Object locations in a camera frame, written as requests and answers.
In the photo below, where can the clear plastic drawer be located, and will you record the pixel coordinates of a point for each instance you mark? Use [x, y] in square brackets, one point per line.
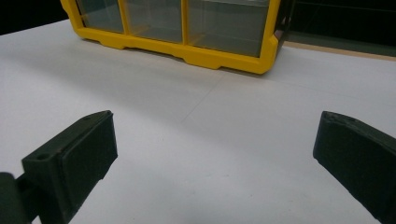
[227, 26]
[154, 18]
[101, 14]

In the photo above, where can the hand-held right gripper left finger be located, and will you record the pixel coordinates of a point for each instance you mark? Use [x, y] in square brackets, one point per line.
[74, 158]

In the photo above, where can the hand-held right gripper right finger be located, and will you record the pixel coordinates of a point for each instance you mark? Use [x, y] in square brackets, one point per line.
[361, 155]

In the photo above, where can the yellow drawer cabinet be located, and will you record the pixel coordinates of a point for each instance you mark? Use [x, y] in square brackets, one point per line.
[199, 54]

